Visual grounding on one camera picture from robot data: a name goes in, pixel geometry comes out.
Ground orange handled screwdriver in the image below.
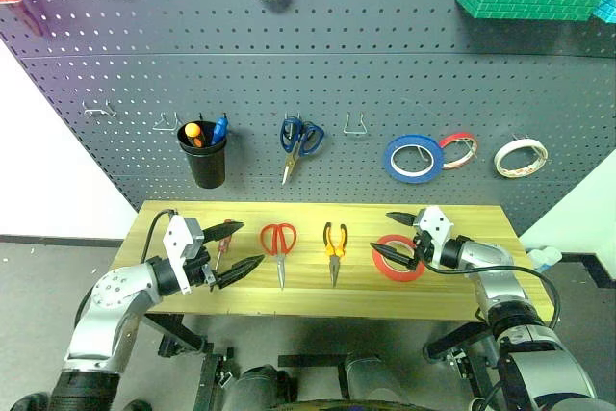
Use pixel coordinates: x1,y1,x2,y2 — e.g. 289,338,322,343
184,121,206,148

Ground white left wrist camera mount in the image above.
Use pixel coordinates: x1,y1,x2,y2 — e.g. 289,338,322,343
162,215,203,295

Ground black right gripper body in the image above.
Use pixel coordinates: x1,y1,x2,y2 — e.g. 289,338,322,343
408,227,440,271

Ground black metal table frame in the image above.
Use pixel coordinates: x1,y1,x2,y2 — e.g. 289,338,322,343
143,313,501,411

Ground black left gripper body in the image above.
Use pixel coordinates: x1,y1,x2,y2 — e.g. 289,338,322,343
185,244,220,293

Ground red handled scissors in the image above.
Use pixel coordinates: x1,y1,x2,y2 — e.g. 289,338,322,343
260,222,297,291

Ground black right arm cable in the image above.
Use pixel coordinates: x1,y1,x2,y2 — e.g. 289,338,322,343
422,260,563,333

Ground blue tape roll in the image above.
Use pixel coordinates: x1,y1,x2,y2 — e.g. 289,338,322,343
382,134,446,186

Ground blue handled screwdriver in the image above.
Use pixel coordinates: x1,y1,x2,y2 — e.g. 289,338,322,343
210,115,230,146

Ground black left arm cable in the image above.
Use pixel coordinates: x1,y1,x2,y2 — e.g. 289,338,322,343
141,208,178,266

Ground clear plastic bottles pack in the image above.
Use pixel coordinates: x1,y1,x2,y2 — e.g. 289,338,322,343
526,245,563,273

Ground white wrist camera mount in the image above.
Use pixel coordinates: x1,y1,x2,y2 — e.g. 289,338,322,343
414,205,455,251
162,215,203,295

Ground thin red tape roll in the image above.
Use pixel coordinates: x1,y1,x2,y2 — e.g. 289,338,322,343
438,131,479,171

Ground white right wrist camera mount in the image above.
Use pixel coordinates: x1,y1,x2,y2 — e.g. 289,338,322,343
414,205,455,251

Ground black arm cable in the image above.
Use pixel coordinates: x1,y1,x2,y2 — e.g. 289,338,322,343
141,208,178,266
422,260,563,333

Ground blue handled scissors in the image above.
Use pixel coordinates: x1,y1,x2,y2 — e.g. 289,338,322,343
280,116,325,187

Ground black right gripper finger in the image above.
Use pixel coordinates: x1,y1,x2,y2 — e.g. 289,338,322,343
369,241,419,271
385,210,419,229

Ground teal brick pattern box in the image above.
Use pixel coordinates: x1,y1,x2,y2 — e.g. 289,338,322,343
592,0,616,25

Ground black plastic cup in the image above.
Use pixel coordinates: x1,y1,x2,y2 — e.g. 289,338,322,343
176,120,228,190

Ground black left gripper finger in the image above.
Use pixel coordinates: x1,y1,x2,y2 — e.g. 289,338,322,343
200,219,245,243
214,253,267,291

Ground white tape roll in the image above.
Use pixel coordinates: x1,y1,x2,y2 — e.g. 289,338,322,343
493,138,549,179

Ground small red handled screwdriver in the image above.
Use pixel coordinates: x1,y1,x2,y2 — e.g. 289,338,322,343
213,219,238,273

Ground dark grey rounded shape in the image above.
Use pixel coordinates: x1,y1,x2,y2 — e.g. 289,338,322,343
225,365,299,411

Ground grey metal pegboard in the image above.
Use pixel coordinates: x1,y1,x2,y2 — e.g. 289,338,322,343
0,0,616,241

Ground wide red tape roll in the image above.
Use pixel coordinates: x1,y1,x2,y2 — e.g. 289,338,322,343
372,233,427,283

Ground orange handled needle nose pliers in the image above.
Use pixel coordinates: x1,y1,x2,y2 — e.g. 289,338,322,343
321,221,349,288

